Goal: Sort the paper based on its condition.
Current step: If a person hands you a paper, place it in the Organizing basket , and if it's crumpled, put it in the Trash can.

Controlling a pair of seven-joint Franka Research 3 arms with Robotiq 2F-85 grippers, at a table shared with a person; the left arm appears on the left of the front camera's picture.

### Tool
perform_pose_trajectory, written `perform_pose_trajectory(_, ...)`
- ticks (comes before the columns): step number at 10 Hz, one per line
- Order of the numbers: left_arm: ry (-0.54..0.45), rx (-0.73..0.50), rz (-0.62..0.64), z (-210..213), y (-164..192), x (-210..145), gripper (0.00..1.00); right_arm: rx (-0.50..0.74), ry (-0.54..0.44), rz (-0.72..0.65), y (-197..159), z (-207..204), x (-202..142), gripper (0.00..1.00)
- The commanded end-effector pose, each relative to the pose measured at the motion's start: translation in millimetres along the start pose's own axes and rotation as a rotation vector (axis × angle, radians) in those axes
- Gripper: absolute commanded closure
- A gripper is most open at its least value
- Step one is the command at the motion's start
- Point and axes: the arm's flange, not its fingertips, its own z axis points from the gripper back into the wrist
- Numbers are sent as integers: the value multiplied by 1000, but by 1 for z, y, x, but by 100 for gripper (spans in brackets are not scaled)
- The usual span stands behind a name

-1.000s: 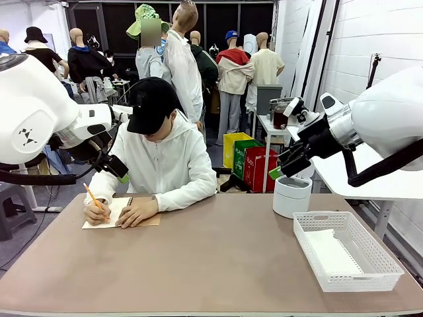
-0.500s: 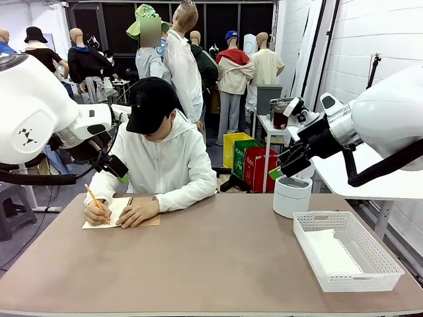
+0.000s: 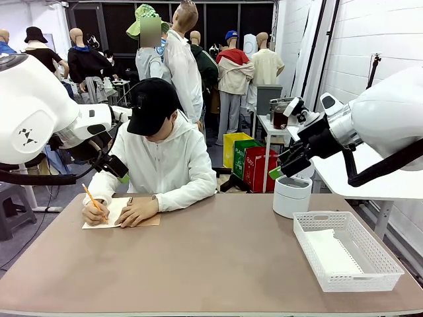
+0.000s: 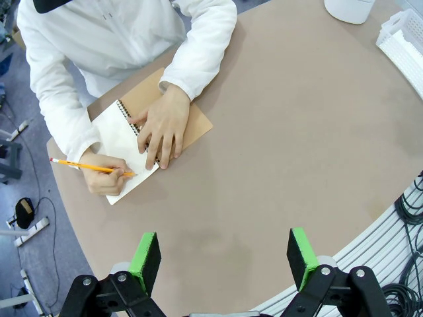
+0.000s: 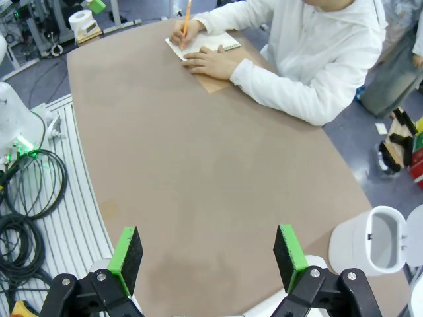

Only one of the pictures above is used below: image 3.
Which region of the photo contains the grey cabinet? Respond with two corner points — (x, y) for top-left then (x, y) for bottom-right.
(256, 85), (284, 116)

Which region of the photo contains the white table leg frame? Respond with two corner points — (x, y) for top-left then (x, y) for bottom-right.
(18, 163), (63, 213)

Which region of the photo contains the person's left forearm white sleeve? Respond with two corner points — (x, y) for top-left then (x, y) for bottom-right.
(155, 178), (217, 213)

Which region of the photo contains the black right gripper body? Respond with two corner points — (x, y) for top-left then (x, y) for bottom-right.
(296, 117), (348, 160)

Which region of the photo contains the black bucket hat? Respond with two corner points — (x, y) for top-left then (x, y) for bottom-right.
(24, 26), (49, 44)

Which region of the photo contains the green checked sun hat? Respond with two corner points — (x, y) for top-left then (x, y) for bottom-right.
(126, 3), (171, 41)

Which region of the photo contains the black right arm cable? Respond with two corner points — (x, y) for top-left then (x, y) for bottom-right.
(342, 138), (423, 188)

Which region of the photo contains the mannequin in grey vest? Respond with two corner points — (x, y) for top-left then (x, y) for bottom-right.
(135, 16), (174, 85)

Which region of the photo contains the mannequin in blue shirt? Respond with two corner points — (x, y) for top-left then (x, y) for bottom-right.
(0, 28), (17, 55)

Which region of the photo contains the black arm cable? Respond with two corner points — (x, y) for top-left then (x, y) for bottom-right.
(0, 112), (122, 186)
(342, 138), (423, 188)

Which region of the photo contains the black baseball cap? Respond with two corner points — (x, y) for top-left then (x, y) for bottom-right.
(126, 77), (181, 137)

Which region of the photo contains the white round trash bin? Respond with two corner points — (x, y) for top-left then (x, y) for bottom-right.
(272, 158), (315, 219)

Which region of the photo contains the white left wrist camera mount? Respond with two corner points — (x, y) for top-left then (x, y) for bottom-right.
(108, 105), (133, 125)

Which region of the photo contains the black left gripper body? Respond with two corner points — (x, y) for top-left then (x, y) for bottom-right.
(64, 130), (113, 164)

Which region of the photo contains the black tripod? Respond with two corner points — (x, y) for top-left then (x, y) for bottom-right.
(365, 52), (383, 90)

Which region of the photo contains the grey plastic stool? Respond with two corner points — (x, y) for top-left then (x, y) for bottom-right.
(0, 182), (38, 242)

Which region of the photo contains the person's right hand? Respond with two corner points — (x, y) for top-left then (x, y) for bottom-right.
(81, 197), (110, 227)

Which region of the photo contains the jar of dark liquid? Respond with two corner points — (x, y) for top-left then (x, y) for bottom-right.
(272, 101), (292, 131)

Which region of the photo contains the spiral notebook brown cover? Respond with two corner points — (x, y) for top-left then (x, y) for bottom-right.
(81, 196), (162, 230)

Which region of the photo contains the white perforated plastic basket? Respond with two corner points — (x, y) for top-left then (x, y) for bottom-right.
(292, 211), (406, 293)

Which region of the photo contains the green recycling bin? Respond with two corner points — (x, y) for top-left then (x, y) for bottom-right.
(233, 139), (265, 181)

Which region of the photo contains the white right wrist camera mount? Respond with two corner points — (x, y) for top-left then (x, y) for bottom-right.
(283, 96), (321, 123)

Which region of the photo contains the grey metal pot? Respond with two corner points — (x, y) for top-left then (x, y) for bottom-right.
(269, 97), (295, 112)

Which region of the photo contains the person in white hoodie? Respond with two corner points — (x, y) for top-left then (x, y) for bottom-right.
(89, 110), (217, 199)

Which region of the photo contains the white paper sheet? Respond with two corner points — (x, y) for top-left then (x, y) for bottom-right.
(305, 228), (364, 275)

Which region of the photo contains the person's left hand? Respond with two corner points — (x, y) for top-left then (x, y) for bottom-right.
(114, 197), (160, 229)

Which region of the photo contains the blue cloth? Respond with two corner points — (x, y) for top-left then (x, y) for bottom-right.
(41, 145), (72, 176)

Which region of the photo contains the yellow pencil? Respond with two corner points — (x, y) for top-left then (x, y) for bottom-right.
(81, 183), (109, 224)

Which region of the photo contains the yellow recycling bin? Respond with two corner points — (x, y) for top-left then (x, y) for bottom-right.
(223, 132), (254, 169)

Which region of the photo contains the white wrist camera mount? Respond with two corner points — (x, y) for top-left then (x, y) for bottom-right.
(108, 105), (133, 125)
(283, 96), (321, 123)

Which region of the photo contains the mannequin in red beige jacket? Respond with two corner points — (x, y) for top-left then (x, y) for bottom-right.
(215, 30), (255, 147)

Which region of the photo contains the background person with mask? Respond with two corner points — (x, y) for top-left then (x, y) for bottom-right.
(102, 49), (128, 81)

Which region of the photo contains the large white table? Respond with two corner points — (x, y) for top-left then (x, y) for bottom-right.
(307, 145), (423, 240)

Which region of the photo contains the mannequin in black hoodie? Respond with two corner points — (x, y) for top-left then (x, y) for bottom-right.
(67, 28), (115, 103)

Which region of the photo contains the tall mannequin white shirt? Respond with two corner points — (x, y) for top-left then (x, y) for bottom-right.
(163, 0), (205, 133)

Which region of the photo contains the background table with items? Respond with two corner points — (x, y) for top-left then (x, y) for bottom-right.
(110, 78), (132, 106)

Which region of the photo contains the black chair base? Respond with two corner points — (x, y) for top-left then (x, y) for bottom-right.
(213, 166), (250, 194)

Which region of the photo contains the person's right forearm white sleeve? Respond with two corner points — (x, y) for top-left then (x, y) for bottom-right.
(82, 171), (116, 207)

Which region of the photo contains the mannequin in black top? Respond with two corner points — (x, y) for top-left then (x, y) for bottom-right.
(24, 39), (70, 80)

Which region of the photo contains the mannequin in cream shirt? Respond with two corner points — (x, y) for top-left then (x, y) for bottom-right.
(250, 32), (286, 87)

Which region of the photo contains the small white side table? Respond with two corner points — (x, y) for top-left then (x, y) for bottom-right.
(256, 114), (298, 194)

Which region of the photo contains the red recycling bin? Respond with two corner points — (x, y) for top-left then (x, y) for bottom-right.
(243, 146), (278, 194)

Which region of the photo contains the mannequin in dark green jacket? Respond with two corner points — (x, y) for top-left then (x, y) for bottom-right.
(190, 30), (219, 115)

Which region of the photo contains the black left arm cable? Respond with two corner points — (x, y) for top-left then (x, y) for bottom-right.
(0, 112), (122, 186)

